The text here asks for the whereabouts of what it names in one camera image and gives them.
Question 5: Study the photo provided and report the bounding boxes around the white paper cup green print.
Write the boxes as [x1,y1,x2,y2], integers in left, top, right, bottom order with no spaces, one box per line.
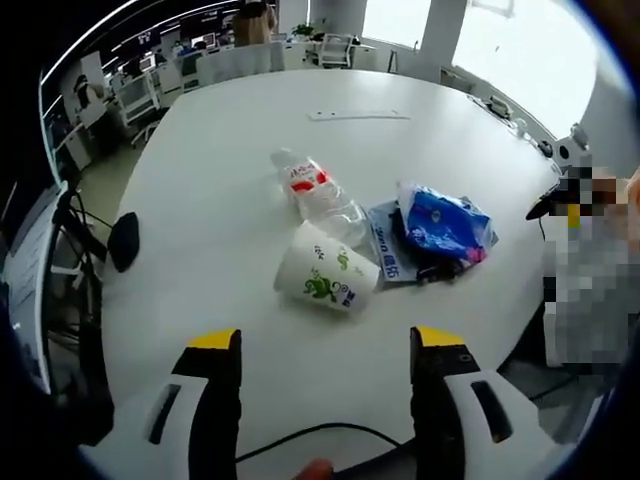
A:
[273,220,382,320]

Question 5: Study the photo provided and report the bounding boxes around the person's left hand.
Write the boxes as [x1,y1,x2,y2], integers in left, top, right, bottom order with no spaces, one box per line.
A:
[299,458,335,480]

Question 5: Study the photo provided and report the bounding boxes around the clear plastic bag blue print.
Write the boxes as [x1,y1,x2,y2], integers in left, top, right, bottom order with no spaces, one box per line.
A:
[367,197,500,292]

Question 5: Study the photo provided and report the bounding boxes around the white table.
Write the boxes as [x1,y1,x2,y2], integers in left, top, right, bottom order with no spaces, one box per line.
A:
[79,68,564,480]

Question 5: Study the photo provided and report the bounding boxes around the clear plastic water bottle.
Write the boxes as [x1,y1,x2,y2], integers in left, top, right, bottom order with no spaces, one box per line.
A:
[270,147,370,248]

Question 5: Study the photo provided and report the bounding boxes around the white office chair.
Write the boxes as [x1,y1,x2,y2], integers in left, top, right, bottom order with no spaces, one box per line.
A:
[317,32,355,69]

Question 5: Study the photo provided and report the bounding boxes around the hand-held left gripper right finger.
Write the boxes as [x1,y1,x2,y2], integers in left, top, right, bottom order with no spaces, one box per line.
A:
[408,325,556,480]

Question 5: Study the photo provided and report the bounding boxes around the blue tissue packet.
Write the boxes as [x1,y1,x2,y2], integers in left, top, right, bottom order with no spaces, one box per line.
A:
[397,181,493,265]

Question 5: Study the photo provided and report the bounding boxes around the white flat strip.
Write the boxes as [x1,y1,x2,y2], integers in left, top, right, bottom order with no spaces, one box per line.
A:
[307,109,411,122]

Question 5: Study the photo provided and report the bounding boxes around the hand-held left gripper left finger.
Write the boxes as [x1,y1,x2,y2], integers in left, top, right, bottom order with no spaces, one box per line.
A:
[78,328,243,480]

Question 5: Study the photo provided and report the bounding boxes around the black cable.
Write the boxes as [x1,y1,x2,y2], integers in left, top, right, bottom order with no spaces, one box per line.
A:
[235,422,401,464]

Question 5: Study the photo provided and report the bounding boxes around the cluttered items on table edge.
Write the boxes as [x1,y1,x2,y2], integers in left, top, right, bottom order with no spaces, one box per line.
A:
[467,92,556,156]

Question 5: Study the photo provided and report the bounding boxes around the black office chair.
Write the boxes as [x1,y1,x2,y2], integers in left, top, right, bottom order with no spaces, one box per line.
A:
[49,189,140,446]

